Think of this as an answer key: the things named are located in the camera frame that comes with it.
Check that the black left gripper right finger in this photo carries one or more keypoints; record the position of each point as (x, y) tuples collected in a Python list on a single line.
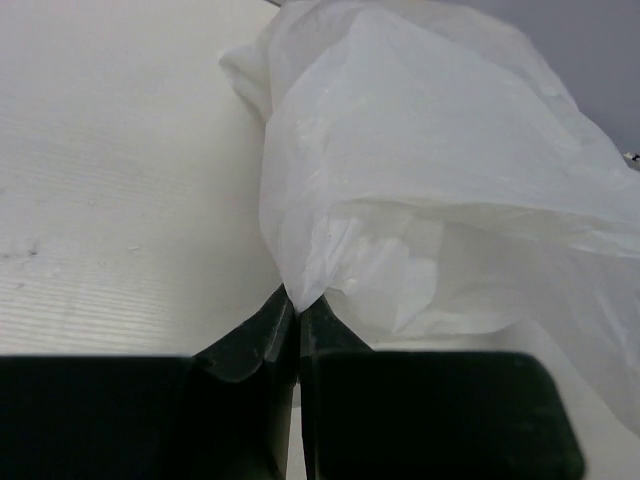
[(370, 414)]

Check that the white translucent plastic bag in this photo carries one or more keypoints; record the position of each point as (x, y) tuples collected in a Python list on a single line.
[(422, 160)]

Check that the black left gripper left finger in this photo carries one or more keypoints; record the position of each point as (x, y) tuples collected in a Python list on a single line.
[(222, 413)]

